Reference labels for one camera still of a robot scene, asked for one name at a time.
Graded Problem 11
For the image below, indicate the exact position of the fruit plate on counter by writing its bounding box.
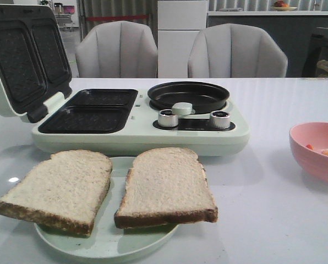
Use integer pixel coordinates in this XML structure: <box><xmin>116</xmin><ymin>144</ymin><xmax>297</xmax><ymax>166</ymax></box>
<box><xmin>271</xmin><ymin>0</ymin><xmax>297</xmax><ymax>12</ymax></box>

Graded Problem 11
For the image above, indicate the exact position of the bread slice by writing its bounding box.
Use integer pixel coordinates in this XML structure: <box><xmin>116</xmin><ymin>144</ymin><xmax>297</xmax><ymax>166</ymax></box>
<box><xmin>0</xmin><ymin>150</ymin><xmax>112</xmax><ymax>237</ymax></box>
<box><xmin>114</xmin><ymin>147</ymin><xmax>218</xmax><ymax>229</ymax></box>

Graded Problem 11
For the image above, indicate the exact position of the black round frying pan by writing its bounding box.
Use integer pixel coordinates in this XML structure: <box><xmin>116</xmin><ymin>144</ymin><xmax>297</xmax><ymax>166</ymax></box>
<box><xmin>147</xmin><ymin>81</ymin><xmax>230</xmax><ymax>114</ymax></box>

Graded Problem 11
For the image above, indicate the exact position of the right grey upholstered chair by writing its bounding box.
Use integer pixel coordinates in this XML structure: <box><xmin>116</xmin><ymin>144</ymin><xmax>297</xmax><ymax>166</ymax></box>
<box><xmin>188</xmin><ymin>23</ymin><xmax>288</xmax><ymax>78</ymax></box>

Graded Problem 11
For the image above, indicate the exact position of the left grey upholstered chair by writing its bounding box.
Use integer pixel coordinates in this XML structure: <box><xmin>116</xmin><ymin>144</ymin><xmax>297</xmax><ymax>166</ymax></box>
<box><xmin>75</xmin><ymin>21</ymin><xmax>158</xmax><ymax>78</ymax></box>

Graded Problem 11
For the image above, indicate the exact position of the mint green breakfast maker base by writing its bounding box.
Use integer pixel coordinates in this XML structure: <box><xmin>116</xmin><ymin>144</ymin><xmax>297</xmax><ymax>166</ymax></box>
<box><xmin>32</xmin><ymin>89</ymin><xmax>249</xmax><ymax>156</ymax></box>

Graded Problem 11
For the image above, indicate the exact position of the grey kitchen counter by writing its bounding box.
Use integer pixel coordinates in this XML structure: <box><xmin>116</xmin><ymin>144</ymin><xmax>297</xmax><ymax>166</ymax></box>
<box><xmin>207</xmin><ymin>11</ymin><xmax>328</xmax><ymax>77</ymax></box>

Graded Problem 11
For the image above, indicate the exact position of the mint green pan handle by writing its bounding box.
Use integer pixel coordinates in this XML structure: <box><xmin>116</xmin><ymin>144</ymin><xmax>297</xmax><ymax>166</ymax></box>
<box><xmin>171</xmin><ymin>102</ymin><xmax>195</xmax><ymax>116</ymax></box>

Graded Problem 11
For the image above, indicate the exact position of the mint green round plate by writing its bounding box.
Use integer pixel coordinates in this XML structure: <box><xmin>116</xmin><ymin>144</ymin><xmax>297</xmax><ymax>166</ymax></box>
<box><xmin>35</xmin><ymin>157</ymin><xmax>178</xmax><ymax>263</ymax></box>

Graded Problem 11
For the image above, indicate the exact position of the shrimp with red tail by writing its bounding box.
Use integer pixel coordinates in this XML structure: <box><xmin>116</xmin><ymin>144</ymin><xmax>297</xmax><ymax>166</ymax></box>
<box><xmin>306</xmin><ymin>144</ymin><xmax>314</xmax><ymax>150</ymax></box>

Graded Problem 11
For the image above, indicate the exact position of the pink bowl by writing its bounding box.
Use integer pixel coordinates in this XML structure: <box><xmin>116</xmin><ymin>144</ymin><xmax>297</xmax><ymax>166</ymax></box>
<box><xmin>289</xmin><ymin>122</ymin><xmax>328</xmax><ymax>182</ymax></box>

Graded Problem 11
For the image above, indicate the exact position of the left silver control knob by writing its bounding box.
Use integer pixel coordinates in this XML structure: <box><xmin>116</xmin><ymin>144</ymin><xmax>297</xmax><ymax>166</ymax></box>
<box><xmin>157</xmin><ymin>109</ymin><xmax>178</xmax><ymax>128</ymax></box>

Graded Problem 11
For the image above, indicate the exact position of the right silver control knob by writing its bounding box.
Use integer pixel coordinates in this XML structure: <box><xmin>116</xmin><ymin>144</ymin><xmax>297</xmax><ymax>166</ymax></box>
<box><xmin>209</xmin><ymin>111</ymin><xmax>231</xmax><ymax>129</ymax></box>

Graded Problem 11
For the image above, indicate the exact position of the mint green sandwich maker lid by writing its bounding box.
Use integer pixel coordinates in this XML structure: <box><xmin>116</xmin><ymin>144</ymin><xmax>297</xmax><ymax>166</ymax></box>
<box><xmin>0</xmin><ymin>4</ymin><xmax>72</xmax><ymax>123</ymax></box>

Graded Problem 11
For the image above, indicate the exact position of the grey upholstered chair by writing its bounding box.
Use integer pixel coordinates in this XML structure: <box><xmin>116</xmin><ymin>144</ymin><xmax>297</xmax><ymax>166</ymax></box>
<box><xmin>188</xmin><ymin>23</ymin><xmax>288</xmax><ymax>78</ymax></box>
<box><xmin>75</xmin><ymin>21</ymin><xmax>158</xmax><ymax>78</ymax></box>

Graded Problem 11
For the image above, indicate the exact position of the white cabinet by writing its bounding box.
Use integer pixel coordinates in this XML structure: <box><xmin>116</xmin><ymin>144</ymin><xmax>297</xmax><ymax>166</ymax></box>
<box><xmin>157</xmin><ymin>1</ymin><xmax>208</xmax><ymax>78</ymax></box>

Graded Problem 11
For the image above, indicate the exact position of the silver control knob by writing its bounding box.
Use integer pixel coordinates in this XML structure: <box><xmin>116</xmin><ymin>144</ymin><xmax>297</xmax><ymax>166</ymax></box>
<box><xmin>209</xmin><ymin>111</ymin><xmax>231</xmax><ymax>129</ymax></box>
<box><xmin>157</xmin><ymin>109</ymin><xmax>178</xmax><ymax>128</ymax></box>

